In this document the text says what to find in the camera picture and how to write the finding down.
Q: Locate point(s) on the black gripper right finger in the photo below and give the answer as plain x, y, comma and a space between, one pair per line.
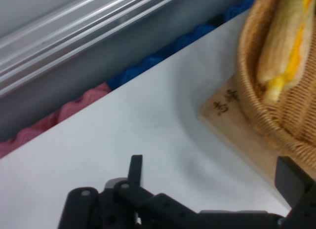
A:
301, 189

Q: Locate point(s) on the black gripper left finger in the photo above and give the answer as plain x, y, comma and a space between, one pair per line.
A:
128, 204

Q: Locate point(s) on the bamboo cutting board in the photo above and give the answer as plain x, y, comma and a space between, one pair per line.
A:
232, 120

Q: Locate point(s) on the pink foam floor mat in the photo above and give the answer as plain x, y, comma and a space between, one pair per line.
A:
49, 120

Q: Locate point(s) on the corn cob with husk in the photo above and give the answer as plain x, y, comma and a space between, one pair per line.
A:
281, 41

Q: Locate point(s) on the blue foam floor mat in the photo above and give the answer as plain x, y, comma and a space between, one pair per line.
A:
177, 44

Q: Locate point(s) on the long horizontal aluminium frame rail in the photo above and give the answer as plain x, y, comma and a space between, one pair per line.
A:
74, 29

